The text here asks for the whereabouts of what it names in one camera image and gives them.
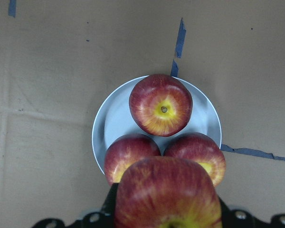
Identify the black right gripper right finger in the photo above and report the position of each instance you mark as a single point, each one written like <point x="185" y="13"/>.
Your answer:
<point x="238" y="218"/>

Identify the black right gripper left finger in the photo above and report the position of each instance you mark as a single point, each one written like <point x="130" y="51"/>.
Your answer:
<point x="104" y="218"/>

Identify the red yellow apple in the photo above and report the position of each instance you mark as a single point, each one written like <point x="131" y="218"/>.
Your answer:
<point x="166" y="192"/>

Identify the red apple on plate right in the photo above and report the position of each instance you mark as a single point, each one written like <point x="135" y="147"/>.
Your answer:
<point x="125" y="151"/>

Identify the red apple on plate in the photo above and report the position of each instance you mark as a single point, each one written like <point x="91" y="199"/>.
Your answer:
<point x="125" y="151"/>
<point x="161" y="105"/>
<point x="202" y="149"/>

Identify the red apple on plate back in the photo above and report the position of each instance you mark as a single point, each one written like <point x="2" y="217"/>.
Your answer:
<point x="202" y="149"/>

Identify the light blue plate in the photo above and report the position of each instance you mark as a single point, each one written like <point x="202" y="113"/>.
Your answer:
<point x="114" y="119"/>

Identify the red apple on plate front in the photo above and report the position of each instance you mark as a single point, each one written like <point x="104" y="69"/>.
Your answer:
<point x="161" y="105"/>

